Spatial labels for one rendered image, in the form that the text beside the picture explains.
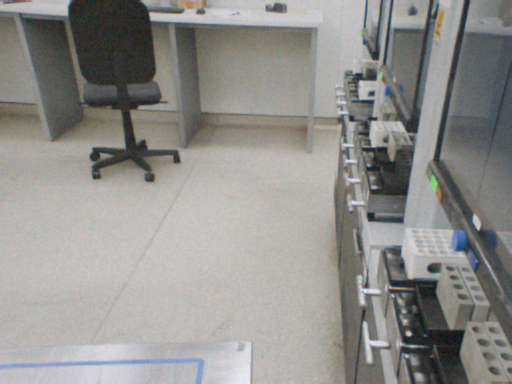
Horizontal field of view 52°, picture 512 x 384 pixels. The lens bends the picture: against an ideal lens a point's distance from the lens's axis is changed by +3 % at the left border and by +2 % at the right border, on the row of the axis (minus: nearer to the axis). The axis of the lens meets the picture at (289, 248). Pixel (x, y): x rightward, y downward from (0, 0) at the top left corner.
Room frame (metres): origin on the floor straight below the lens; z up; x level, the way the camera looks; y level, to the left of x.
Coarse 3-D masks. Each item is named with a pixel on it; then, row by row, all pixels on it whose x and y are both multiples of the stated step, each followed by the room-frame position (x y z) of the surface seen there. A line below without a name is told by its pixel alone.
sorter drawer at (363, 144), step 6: (360, 138) 1.55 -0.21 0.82; (366, 138) 1.55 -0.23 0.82; (360, 144) 1.52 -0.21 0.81; (366, 144) 1.49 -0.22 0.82; (360, 150) 1.48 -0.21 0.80; (366, 150) 1.46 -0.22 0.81; (372, 150) 1.46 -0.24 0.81; (342, 156) 1.57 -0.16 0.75; (348, 162) 1.52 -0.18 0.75; (354, 162) 1.52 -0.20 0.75
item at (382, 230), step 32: (448, 32) 1.03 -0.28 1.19; (384, 96) 1.75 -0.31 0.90; (352, 160) 1.68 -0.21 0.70; (416, 160) 1.09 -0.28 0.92; (352, 192) 1.57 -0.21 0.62; (416, 192) 1.04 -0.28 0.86; (352, 224) 1.47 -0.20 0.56; (384, 224) 1.13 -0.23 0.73; (352, 256) 1.37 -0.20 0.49; (352, 288) 1.29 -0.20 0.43; (352, 320) 1.21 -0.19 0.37; (352, 352) 1.13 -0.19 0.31
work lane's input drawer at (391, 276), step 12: (384, 252) 0.86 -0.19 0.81; (396, 252) 0.85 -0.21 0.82; (384, 264) 0.83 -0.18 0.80; (396, 264) 0.81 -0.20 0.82; (360, 276) 0.86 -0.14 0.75; (384, 276) 0.80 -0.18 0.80; (396, 276) 0.77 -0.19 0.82; (360, 288) 0.82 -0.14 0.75; (384, 288) 0.78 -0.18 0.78; (396, 288) 0.75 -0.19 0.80; (408, 288) 0.75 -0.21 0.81; (360, 300) 0.78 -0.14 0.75; (384, 300) 0.76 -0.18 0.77; (384, 312) 0.75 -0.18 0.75
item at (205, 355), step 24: (0, 360) 0.53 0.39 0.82; (24, 360) 0.53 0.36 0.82; (48, 360) 0.53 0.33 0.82; (72, 360) 0.53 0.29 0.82; (96, 360) 0.53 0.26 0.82; (120, 360) 0.53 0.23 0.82; (144, 360) 0.53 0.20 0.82; (168, 360) 0.53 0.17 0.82; (192, 360) 0.54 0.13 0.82; (216, 360) 0.54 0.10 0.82; (240, 360) 0.54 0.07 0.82
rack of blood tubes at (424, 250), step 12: (408, 228) 0.86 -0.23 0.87; (408, 240) 0.82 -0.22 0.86; (420, 240) 0.82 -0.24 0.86; (432, 240) 0.82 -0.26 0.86; (444, 240) 0.82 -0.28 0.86; (408, 252) 0.80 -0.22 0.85; (420, 252) 0.78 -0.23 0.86; (432, 252) 0.78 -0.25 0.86; (444, 252) 0.78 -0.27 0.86; (456, 252) 0.78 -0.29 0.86; (408, 264) 0.78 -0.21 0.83; (420, 264) 0.76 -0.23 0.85; (432, 264) 0.83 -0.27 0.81; (456, 264) 0.83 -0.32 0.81; (408, 276) 0.77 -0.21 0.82; (420, 276) 0.76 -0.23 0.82; (432, 276) 0.76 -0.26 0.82
